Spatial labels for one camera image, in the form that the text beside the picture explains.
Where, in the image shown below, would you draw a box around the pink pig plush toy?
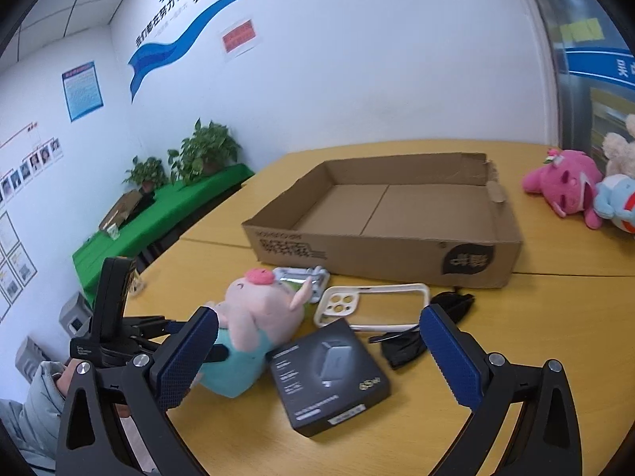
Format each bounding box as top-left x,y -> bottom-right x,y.
198,268 -> 312,399

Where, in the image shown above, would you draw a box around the black charger box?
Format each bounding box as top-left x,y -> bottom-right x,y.
267,319 -> 392,437

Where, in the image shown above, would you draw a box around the grey jacket left forearm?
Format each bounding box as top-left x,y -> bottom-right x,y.
1,361 -> 65,475

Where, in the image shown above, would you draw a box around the left hand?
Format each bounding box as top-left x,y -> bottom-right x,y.
55,359 -> 131,420

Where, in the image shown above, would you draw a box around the green covered side table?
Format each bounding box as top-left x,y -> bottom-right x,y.
72,163 -> 254,303

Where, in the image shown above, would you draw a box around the small cardboard box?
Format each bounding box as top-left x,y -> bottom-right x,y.
99,189 -> 142,231

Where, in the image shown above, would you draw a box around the small potted plant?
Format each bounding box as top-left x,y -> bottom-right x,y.
124,156 -> 168,192

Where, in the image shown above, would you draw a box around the white folding phone stand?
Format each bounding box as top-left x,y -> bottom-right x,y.
273,265 -> 331,304

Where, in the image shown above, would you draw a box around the large potted plant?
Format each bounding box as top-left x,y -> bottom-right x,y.
168,119 -> 241,185

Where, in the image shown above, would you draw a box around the shallow cardboard box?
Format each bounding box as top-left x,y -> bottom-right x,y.
242,153 -> 523,289

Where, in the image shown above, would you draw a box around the light blue plush toy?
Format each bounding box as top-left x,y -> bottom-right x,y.
593,174 -> 635,234

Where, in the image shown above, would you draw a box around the beige plush bear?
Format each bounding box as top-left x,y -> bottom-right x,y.
602,132 -> 635,179

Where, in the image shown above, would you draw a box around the blue framed wall poster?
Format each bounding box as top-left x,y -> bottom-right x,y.
62,61 -> 103,121

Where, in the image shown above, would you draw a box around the red white wall notice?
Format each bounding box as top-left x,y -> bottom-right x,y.
219,17 -> 262,60

